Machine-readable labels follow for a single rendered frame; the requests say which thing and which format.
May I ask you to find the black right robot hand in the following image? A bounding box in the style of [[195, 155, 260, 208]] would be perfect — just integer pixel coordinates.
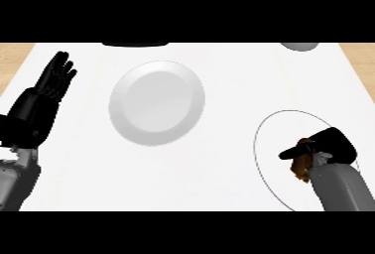
[[277, 126, 358, 165]]

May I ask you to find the brown sweet potato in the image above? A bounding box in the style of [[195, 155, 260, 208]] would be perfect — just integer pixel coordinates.
[[288, 137, 317, 184]]

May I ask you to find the white oval plate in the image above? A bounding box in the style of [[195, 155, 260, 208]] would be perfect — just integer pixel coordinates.
[[106, 60, 206, 147]]

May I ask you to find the black object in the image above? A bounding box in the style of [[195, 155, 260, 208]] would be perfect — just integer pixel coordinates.
[[100, 42, 169, 48]]

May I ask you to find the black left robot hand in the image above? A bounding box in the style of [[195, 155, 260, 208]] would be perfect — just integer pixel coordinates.
[[0, 51, 79, 150]]

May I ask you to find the grey rounded object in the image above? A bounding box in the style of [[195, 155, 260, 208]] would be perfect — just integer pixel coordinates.
[[279, 42, 320, 53]]

